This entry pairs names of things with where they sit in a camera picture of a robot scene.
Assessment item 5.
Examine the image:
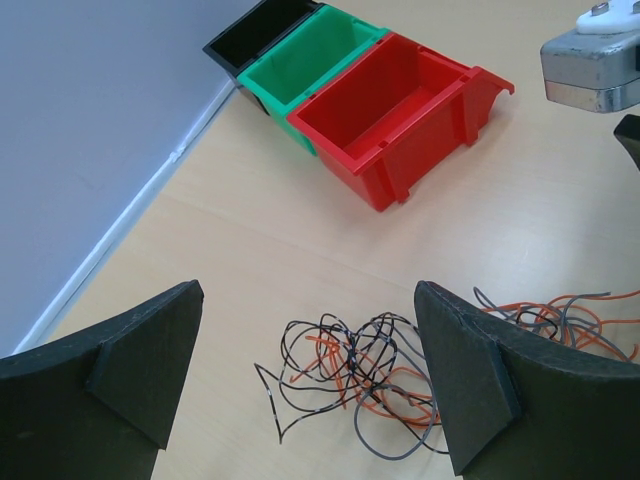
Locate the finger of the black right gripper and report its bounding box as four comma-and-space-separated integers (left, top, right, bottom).
613, 114, 640, 170

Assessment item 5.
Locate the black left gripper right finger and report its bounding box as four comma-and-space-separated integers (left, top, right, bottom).
414, 281, 639, 479

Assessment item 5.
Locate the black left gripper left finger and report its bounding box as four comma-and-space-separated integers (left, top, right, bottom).
1, 280, 204, 479

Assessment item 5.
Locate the orange cable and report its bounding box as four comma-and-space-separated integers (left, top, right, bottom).
289, 292, 640, 439

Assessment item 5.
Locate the red plastic bin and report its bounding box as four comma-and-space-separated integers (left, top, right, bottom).
287, 33, 515, 212

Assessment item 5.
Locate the green plastic bin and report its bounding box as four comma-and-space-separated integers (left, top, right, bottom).
239, 5, 389, 155

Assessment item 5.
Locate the black plastic bin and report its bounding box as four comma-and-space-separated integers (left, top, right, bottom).
203, 0, 323, 116

